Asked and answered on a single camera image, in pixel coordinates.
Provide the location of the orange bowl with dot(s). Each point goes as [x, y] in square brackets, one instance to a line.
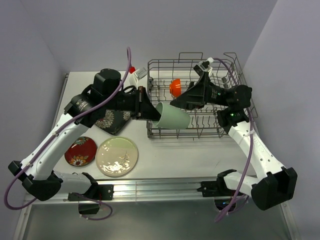
[175, 88]

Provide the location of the cream green round plate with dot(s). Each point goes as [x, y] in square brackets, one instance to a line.
[116, 157]

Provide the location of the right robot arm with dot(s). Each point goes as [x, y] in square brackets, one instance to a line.
[264, 178]

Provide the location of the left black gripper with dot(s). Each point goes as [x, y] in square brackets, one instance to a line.
[142, 107]

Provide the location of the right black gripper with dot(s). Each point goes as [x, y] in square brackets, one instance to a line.
[194, 98]

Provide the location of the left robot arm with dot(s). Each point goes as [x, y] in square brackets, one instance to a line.
[36, 172]

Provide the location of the green cup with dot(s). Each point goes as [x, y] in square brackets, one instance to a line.
[171, 117]

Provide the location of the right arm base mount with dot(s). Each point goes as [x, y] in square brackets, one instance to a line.
[212, 189]

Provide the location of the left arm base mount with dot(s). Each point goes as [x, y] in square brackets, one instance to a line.
[90, 202]

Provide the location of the grey wire dish rack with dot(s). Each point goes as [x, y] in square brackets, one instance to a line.
[203, 122]

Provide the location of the black square floral plate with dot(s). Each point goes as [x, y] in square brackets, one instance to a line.
[114, 121]

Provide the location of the red floral small plate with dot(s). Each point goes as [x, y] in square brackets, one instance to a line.
[82, 152]

